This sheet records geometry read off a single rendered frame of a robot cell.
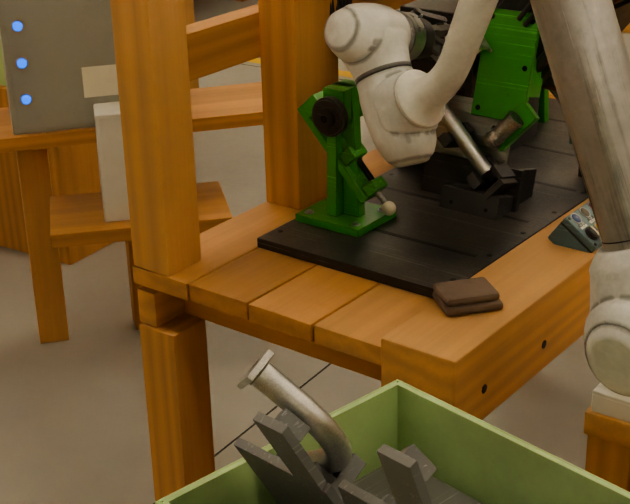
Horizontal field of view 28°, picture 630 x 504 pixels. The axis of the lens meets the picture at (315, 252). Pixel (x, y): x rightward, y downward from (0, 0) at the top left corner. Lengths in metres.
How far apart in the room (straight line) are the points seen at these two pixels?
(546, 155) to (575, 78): 1.15
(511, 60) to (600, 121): 0.82
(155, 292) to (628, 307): 0.99
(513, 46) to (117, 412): 1.69
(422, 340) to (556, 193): 0.70
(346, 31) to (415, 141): 0.22
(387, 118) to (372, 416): 0.58
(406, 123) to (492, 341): 0.39
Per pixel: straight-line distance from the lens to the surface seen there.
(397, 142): 2.10
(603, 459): 1.95
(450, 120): 2.49
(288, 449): 1.37
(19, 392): 3.77
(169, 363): 2.37
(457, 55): 2.02
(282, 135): 2.51
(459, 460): 1.71
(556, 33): 1.66
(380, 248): 2.31
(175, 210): 2.25
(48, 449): 3.48
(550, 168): 2.73
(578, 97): 1.67
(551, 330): 2.21
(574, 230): 2.32
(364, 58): 2.14
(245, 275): 2.26
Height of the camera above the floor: 1.83
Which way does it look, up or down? 24 degrees down
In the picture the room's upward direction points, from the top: 1 degrees counter-clockwise
